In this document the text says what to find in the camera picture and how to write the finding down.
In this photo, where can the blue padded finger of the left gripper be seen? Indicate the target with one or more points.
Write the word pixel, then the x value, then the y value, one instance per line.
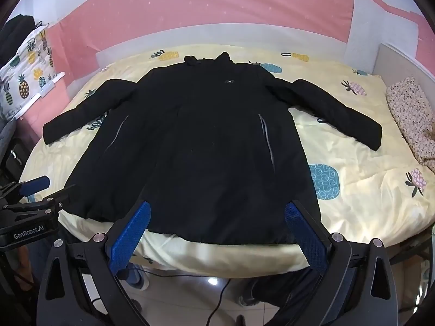
pixel 36 185

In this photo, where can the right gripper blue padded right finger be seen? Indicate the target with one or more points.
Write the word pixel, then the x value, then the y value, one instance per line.
pixel 312 238

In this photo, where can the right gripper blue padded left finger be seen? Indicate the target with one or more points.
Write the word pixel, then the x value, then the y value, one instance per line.
pixel 125 234

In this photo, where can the large black coat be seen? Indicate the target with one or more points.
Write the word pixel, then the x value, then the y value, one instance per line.
pixel 210 144

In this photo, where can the pineapple print hanging cloth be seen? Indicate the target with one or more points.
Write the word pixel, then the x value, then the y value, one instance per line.
pixel 26 73

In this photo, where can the dark garment hanging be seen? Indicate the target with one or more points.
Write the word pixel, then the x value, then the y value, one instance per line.
pixel 13 34

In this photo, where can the floral pillow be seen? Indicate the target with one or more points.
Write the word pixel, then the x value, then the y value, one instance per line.
pixel 414 116

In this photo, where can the white bed headboard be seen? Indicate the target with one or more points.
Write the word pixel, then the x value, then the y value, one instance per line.
pixel 392 66

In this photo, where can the white rack rail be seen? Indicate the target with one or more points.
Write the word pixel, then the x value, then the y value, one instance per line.
pixel 44 91

